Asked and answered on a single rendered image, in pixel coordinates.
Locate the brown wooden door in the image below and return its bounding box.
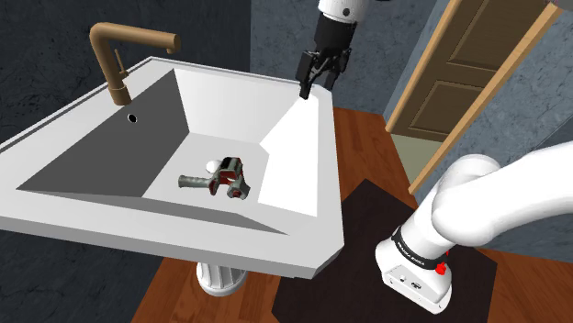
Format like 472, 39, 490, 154
385, 0, 565, 195

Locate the dark robot stand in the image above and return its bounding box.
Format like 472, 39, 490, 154
272, 178, 499, 323

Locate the brown faucet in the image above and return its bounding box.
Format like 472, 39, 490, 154
88, 22, 183, 107

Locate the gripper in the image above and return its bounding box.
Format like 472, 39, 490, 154
296, 13, 359, 100

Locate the white pedestal sink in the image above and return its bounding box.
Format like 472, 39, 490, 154
0, 55, 346, 297

